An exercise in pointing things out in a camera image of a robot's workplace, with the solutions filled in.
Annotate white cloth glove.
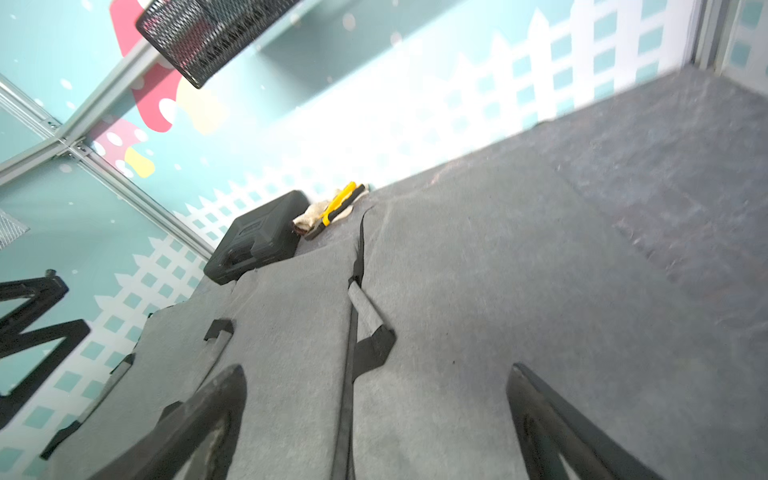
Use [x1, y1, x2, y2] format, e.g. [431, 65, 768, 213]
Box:
[292, 187, 370, 236]

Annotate grey laptop bag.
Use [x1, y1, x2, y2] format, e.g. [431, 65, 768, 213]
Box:
[41, 281, 236, 479]
[353, 150, 767, 479]
[213, 236, 357, 479]

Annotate yellow black pliers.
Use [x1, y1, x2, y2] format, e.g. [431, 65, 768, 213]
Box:
[303, 182, 369, 241]

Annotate black wire mesh basket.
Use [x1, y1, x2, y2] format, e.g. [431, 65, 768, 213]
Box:
[135, 0, 297, 89]

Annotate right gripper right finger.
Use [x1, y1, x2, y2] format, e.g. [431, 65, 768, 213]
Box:
[506, 363, 660, 479]

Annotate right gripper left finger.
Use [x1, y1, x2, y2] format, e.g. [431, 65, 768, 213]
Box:
[92, 364, 247, 479]

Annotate black plastic tool case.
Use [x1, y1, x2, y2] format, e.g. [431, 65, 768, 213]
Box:
[203, 190, 309, 285]

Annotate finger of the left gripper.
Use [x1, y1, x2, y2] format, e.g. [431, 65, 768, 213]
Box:
[1, 270, 69, 336]
[1, 319, 90, 429]

